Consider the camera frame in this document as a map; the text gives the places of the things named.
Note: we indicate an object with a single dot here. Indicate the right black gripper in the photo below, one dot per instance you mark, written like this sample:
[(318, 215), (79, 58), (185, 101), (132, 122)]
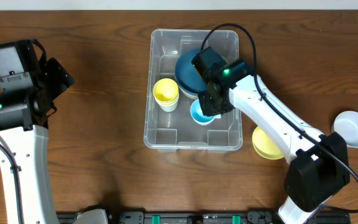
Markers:
[(207, 107)]

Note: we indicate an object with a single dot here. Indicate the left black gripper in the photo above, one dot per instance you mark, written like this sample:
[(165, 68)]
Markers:
[(60, 75)]

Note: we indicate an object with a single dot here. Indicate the light blue cup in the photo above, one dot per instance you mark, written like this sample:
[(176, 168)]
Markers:
[(197, 114)]

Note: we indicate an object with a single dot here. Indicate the dark blue bowl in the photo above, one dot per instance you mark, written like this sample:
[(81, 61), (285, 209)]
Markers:
[(179, 85), (186, 73)]

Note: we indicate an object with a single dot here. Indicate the cream white cup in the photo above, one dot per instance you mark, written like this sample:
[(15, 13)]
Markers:
[(168, 107)]

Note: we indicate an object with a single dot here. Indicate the yellow cup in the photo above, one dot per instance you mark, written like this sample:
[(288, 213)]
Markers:
[(165, 90), (166, 102)]

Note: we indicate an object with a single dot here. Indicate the yellow small bowl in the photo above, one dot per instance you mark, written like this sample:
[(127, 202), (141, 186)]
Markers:
[(264, 146)]

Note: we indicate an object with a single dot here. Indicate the grey blue small bowl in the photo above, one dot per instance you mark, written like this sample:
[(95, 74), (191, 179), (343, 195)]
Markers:
[(346, 125)]

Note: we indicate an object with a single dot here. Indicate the pink cup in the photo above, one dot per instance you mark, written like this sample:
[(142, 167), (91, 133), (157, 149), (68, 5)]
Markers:
[(204, 123)]

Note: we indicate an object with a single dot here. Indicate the cream green bowl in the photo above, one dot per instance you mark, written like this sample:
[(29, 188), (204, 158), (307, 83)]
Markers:
[(188, 94)]

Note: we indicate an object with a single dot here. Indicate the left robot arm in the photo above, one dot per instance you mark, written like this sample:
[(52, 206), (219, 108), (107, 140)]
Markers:
[(23, 153)]

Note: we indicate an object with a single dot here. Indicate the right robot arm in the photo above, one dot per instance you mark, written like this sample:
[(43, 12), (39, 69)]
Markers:
[(317, 163)]

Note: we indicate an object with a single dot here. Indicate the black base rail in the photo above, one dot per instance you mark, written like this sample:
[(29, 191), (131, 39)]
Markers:
[(207, 218)]

